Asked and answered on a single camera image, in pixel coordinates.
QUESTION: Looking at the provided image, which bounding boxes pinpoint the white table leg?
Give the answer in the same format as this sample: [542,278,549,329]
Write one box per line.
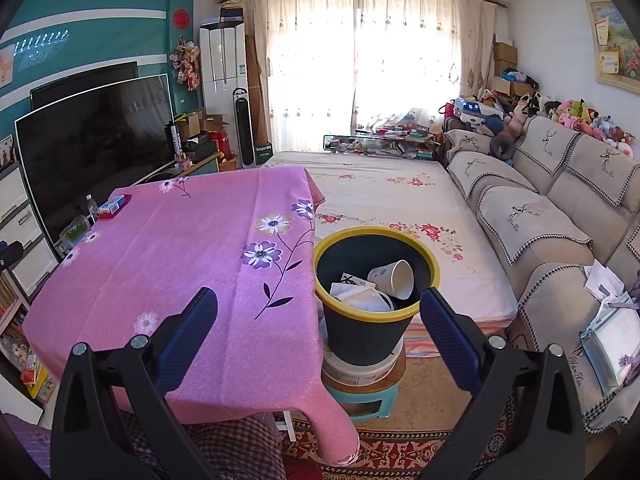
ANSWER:
[275,410,297,442]

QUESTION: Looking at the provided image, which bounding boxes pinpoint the clear plastic bag with greens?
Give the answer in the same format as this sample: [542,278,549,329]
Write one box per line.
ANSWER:
[59,215,92,253]

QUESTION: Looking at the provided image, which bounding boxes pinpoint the white papers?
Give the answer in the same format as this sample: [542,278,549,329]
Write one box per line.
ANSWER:
[582,259,628,303]

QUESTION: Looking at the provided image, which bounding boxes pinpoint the patterned rug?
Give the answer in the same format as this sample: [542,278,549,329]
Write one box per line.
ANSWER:
[280,355,516,480]

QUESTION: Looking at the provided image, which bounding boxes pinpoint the open cardboard boxes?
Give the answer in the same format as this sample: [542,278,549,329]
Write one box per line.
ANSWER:
[175,109,231,136]

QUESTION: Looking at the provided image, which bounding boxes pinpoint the white standing air conditioner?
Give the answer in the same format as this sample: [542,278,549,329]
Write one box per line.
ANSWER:
[199,22,249,158]

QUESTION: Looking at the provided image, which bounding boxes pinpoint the white tissue paper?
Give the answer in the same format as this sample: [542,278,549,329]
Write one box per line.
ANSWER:
[329,282,376,311]

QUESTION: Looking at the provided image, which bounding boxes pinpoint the beige sofa with covers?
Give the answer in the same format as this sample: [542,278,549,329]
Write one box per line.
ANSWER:
[442,115,640,436]

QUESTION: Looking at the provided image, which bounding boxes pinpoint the stack of cardboard boxes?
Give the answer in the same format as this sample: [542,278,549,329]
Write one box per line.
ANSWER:
[492,40,538,98]

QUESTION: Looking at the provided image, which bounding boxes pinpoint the pile of colourful packets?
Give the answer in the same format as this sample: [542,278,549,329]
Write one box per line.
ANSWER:
[0,330,51,401]

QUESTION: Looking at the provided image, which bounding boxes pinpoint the dark bin with yellow rim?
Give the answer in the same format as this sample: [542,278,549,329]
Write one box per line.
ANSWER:
[313,226,442,367]

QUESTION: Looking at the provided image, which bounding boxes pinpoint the pile of plush toys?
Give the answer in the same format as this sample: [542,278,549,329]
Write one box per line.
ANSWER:
[442,90,640,161]

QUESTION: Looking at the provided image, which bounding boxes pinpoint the large flat screen television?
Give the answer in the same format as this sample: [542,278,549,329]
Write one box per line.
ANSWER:
[15,74,176,247]

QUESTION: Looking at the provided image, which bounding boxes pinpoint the sheer embroidered curtain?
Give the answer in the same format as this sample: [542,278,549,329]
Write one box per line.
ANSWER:
[240,0,496,153]

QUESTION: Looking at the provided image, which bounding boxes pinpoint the brown wooden board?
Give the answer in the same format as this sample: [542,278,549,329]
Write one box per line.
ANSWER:
[245,35,271,146]

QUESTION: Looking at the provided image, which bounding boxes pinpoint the pink floral tablecloth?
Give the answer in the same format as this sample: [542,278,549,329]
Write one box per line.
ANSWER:
[22,165,361,466]

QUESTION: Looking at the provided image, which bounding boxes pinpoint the framed wall picture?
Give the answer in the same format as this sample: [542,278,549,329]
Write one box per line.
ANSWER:
[585,0,640,96]

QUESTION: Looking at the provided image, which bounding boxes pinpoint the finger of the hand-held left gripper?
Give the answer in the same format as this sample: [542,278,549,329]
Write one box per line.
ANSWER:
[0,241,24,268]

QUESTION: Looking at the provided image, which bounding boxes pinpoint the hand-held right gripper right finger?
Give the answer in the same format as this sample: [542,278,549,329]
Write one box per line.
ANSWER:
[419,287,587,480]

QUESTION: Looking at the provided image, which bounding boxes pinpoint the red tray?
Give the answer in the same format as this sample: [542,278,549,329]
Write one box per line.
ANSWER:
[96,194,132,220]

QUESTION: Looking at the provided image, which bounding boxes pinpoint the purple cloth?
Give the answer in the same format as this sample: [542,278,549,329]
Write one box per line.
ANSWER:
[0,412,53,480]

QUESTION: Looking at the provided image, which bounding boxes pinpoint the teal plastic stool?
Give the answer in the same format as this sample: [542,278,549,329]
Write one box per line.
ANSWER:
[327,380,406,421]

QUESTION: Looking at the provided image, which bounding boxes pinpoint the white plastic drawer unit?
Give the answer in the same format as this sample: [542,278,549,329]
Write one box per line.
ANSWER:
[0,160,61,306]

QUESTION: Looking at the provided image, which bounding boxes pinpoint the floral bed sheet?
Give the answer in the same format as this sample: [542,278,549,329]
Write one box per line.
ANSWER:
[260,150,518,356]

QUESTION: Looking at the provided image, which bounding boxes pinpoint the red container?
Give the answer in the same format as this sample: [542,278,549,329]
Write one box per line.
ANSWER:
[210,131,232,161]

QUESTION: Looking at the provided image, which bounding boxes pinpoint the wall poster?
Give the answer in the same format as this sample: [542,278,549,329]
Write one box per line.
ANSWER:
[0,44,16,88]

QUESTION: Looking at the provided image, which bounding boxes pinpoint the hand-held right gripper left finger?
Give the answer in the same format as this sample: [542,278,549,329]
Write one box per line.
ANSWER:
[50,286,221,480]

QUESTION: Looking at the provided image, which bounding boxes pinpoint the white plastic bucket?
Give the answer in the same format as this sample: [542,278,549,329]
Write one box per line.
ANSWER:
[320,340,405,386]

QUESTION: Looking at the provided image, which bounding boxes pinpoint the black and white tower fan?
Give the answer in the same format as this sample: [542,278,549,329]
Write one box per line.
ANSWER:
[232,87,256,169]

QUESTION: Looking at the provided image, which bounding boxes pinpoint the row of books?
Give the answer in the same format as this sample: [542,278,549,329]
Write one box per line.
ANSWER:
[0,270,31,341]

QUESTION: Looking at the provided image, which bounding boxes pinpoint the black television behind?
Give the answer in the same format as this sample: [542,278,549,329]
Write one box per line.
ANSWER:
[30,61,139,110]

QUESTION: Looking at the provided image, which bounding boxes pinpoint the hanging flower ornament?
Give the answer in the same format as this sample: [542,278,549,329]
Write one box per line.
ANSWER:
[170,35,201,92]

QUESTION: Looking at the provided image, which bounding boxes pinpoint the white dotted paper cup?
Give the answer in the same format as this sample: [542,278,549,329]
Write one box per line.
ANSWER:
[367,260,415,302]

